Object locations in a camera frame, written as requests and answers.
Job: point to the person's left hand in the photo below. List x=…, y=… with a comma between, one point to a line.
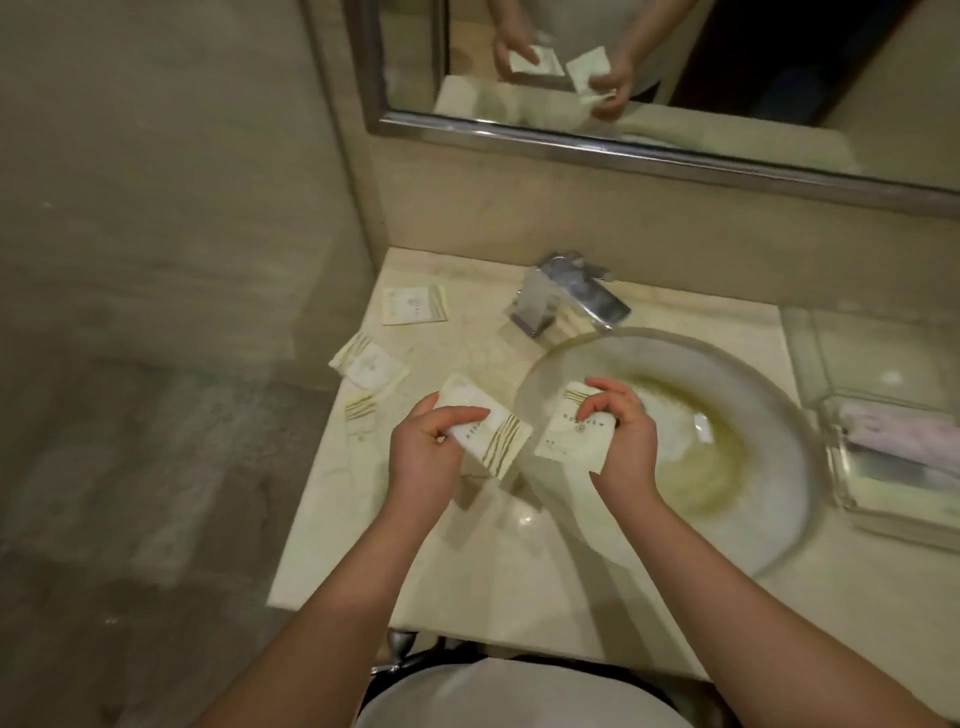
x=420, y=465

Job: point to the person's right hand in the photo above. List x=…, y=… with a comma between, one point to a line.
x=637, y=457

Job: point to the cream sachet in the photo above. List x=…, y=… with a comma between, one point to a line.
x=499, y=439
x=574, y=442

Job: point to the group of cream amenity packets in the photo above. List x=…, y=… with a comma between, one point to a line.
x=412, y=306

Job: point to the person's left forearm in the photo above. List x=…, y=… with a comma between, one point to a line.
x=330, y=622

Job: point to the person's right forearm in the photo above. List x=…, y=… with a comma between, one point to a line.
x=750, y=622

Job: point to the white oval sink basin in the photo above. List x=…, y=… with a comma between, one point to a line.
x=750, y=465

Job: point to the chrome faucet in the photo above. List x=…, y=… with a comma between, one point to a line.
x=577, y=292

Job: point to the metal framed wall mirror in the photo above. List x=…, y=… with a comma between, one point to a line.
x=750, y=75

